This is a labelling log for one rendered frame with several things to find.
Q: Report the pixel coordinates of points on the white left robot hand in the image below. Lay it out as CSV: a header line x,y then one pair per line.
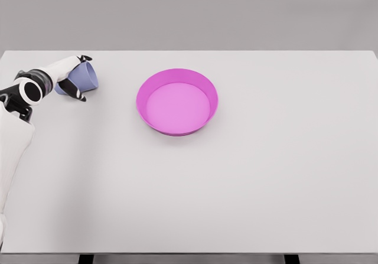
x,y
65,66

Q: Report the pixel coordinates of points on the lavender blue cup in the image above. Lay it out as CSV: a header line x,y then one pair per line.
x,y
85,78

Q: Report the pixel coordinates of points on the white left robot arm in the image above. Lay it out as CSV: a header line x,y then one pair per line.
x,y
11,134

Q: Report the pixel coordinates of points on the pink round plate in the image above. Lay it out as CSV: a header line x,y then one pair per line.
x,y
177,104

